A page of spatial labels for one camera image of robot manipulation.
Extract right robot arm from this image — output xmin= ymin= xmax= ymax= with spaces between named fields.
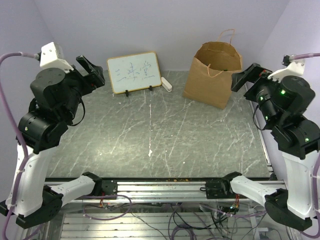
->
xmin=220 ymin=62 xmax=320 ymax=232

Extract loose wires under table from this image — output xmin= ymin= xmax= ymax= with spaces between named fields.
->
xmin=82 ymin=194 xmax=281 ymax=240

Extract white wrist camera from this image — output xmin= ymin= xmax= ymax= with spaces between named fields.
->
xmin=39 ymin=42 xmax=74 ymax=73
xmin=267 ymin=55 xmax=305 ymax=83

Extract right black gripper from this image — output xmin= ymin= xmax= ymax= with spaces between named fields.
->
xmin=230 ymin=62 xmax=282 ymax=126

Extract white eraser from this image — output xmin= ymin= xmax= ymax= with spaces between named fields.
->
xmin=160 ymin=77 xmax=173 ymax=92

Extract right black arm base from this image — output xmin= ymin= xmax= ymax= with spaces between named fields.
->
xmin=199 ymin=180 xmax=232 ymax=199

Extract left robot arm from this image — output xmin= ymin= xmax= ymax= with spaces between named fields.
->
xmin=0 ymin=55 xmax=105 ymax=229

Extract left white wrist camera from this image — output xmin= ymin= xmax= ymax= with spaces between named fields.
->
xmin=39 ymin=42 xmax=74 ymax=73

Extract small whiteboard yellow frame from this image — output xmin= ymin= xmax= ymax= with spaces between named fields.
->
xmin=106 ymin=51 xmax=162 ymax=94

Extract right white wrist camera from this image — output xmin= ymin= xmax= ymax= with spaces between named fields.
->
xmin=267 ymin=55 xmax=305 ymax=83

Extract brown paper bag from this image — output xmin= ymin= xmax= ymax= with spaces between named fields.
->
xmin=182 ymin=38 xmax=243 ymax=110

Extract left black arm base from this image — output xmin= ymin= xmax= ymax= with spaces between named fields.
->
xmin=101 ymin=180 xmax=118 ymax=200

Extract aluminium rail frame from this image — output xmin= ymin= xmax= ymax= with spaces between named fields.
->
xmin=22 ymin=178 xmax=301 ymax=240

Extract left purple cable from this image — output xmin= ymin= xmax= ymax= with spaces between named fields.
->
xmin=0 ymin=51 xmax=41 ymax=240

